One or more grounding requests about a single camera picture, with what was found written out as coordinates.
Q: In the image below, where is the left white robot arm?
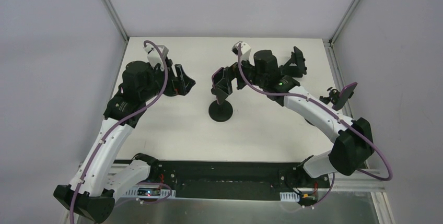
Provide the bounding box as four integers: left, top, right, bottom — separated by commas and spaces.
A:
53, 58, 196, 223

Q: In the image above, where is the right white cable duct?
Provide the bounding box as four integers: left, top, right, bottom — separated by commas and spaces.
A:
279, 192, 300, 203

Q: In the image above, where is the black round-base phone stand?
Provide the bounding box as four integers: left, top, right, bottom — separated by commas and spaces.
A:
208, 89, 234, 122

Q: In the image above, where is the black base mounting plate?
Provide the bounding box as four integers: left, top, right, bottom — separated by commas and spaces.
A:
144, 160, 330, 201

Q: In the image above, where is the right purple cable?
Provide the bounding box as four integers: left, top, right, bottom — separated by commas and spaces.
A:
236, 42, 394, 213

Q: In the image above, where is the left white cable duct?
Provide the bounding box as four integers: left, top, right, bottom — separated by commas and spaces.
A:
121, 185, 176, 199

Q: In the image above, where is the right black round-base stand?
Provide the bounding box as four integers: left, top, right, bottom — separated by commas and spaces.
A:
319, 87, 340, 105

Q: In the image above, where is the white cable duct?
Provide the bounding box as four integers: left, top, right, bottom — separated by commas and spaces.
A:
279, 192, 300, 203
121, 185, 176, 199

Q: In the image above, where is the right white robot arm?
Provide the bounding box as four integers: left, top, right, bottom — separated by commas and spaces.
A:
209, 49, 376, 187

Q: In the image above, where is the black folding phone stand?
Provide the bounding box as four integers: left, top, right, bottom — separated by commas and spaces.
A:
280, 50, 302, 78

